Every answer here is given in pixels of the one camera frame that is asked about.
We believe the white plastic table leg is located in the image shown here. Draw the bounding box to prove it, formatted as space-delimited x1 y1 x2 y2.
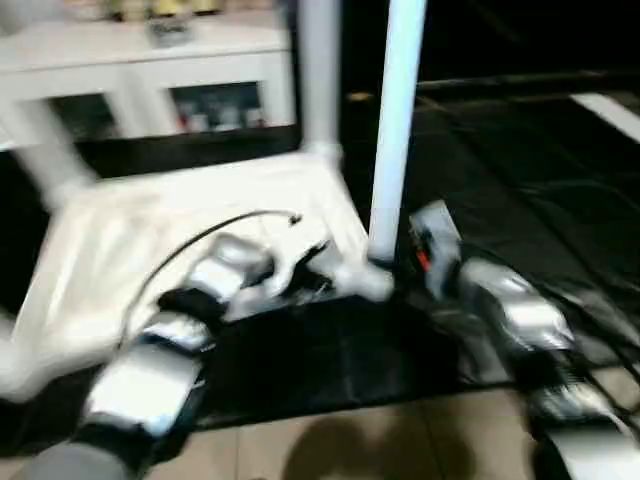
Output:
0 310 46 401
296 0 345 166
0 95 99 206
366 0 431 269

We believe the white plastic table top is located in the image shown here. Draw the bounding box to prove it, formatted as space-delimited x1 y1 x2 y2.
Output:
0 150 396 401

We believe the black work mat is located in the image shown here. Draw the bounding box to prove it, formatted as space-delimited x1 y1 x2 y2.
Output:
0 90 640 456

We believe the small red bottle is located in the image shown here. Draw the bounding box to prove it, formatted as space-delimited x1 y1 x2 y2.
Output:
180 102 201 135

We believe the long black bar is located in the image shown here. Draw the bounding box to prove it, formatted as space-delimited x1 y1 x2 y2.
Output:
420 70 640 97

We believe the flat white board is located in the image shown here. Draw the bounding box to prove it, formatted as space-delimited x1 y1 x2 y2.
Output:
572 92 640 143

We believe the white glass-door cabinet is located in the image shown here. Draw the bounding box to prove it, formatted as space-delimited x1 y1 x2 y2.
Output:
0 0 299 143

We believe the dark object on cabinet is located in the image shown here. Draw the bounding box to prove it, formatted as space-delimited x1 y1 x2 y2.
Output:
145 15 196 49

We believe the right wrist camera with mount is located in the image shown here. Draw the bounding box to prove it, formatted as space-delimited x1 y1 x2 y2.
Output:
408 200 463 299

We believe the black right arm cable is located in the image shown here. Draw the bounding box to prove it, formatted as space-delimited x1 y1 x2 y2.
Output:
440 245 640 373

